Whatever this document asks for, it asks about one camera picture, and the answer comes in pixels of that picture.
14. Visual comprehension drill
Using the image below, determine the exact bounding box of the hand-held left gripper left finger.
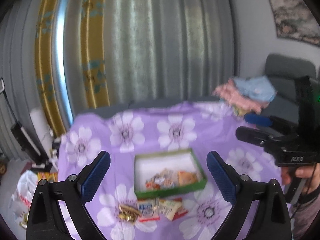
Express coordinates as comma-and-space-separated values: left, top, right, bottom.
26, 151, 111, 240

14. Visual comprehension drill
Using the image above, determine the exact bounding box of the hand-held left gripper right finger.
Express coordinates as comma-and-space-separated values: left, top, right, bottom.
206, 151, 292, 240

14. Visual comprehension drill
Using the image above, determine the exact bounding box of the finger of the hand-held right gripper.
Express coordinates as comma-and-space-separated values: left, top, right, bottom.
235, 126, 284, 155
244, 114, 299, 138

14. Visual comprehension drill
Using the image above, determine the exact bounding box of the orange cracker snack packet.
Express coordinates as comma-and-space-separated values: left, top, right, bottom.
177, 170, 199, 183

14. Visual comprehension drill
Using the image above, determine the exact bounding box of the black and yellow snack packet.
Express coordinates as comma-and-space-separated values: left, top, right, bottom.
118, 204, 142, 223

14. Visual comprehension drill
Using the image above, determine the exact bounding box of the red snack packet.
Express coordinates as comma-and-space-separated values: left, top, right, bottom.
172, 199, 189, 221

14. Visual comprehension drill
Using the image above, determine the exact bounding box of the pale printed snack packet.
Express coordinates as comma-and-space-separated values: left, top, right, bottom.
160, 169, 175, 180

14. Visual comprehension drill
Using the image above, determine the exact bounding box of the brown peanut snack packet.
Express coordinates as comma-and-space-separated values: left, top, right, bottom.
145, 177, 163, 189

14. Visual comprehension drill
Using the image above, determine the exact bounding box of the white and blue snack packet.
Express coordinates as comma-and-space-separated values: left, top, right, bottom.
137, 199, 160, 222

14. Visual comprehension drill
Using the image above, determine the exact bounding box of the beige snack packet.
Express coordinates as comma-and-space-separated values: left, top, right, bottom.
157, 199, 182, 220

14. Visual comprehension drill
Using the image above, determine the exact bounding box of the green cardboard box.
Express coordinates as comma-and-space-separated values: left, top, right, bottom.
134, 148, 208, 200

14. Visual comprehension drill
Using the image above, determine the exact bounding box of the person's right forearm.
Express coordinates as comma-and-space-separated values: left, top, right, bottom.
291, 190, 320, 240

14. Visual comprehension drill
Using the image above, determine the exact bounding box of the person's right hand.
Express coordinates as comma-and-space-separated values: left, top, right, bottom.
281, 164, 320, 195

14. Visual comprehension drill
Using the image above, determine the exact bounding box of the light blue cloth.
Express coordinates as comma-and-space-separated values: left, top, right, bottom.
232, 76, 277, 103

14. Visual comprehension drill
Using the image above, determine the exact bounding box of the pink floral cloth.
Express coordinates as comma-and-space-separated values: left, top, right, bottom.
212, 79, 263, 113

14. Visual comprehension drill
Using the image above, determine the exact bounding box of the orange yellow package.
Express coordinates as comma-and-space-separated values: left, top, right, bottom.
37, 172, 58, 183

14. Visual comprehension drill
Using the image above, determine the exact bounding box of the grey sofa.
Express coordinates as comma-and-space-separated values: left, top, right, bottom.
260, 53, 318, 120

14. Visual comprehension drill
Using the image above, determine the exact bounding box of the purple floral blanket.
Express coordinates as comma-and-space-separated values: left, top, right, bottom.
58, 101, 293, 240

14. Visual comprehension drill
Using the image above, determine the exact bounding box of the white plastic bag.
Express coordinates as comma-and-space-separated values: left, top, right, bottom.
10, 171, 39, 228

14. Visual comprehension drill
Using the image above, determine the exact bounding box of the black box-shaped device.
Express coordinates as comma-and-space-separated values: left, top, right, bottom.
10, 121, 53, 170

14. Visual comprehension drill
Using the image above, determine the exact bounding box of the white cylinder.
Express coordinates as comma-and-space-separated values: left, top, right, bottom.
29, 107, 52, 140

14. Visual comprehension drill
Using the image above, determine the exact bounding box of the gold patterned curtain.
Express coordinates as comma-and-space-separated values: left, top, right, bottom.
34, 0, 73, 135
80, 0, 110, 109

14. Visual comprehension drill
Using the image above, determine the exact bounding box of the grey curtain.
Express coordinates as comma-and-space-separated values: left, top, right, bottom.
0, 5, 43, 160
102, 0, 240, 105

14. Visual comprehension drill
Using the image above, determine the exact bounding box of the wall hanging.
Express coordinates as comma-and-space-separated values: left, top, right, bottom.
262, 0, 320, 45

